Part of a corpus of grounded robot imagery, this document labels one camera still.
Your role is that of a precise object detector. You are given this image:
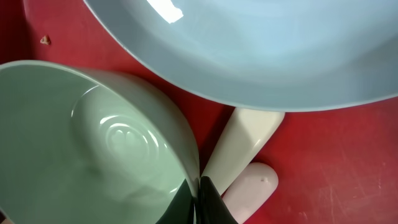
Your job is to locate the light blue plate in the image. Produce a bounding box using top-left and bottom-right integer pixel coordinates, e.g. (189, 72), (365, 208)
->
(85, 0), (397, 112)

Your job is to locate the white plastic spoon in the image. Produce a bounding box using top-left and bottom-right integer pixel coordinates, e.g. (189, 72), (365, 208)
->
(202, 108), (285, 195)

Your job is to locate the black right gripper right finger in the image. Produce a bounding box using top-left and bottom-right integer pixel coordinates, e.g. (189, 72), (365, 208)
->
(198, 176), (238, 224)

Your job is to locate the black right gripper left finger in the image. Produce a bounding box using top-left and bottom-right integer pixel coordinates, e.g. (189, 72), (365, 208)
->
(156, 180), (194, 224)

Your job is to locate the red serving tray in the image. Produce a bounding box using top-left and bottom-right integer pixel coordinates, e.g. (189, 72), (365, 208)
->
(1, 0), (397, 224)

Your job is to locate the green bowl with food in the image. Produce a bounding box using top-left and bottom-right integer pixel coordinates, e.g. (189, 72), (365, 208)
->
(1, 60), (199, 223)

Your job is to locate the white plastic fork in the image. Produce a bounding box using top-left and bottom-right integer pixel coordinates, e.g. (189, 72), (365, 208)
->
(223, 162), (279, 224)

